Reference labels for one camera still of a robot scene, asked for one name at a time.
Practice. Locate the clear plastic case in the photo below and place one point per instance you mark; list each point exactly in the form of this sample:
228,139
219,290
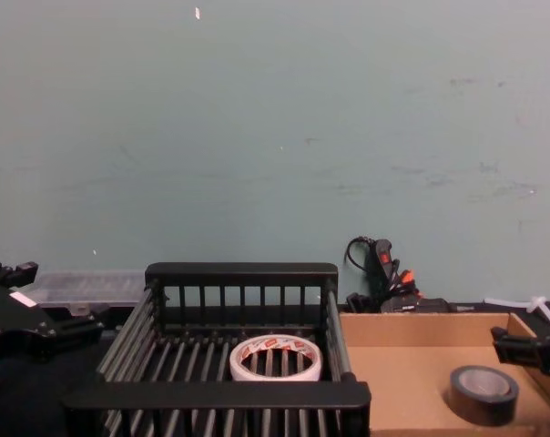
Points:
88,291

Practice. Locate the white three-armed plastic piece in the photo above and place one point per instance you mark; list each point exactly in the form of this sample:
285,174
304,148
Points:
536,306

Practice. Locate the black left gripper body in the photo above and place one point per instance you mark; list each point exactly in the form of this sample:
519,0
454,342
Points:
11,328

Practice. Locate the black rack with steel bars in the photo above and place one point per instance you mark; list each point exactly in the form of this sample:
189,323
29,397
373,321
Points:
211,396

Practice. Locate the roll of white tape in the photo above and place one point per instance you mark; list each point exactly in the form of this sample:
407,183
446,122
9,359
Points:
247,368

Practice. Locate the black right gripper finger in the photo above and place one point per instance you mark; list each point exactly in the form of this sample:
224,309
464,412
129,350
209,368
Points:
521,350

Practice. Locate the shallow brown cardboard tray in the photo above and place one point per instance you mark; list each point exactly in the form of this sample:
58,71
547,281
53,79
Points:
402,364

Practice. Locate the roll of silver tape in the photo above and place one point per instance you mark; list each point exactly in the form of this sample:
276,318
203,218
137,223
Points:
480,400

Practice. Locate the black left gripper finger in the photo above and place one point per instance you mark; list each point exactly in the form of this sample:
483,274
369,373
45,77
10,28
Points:
74,330
17,273

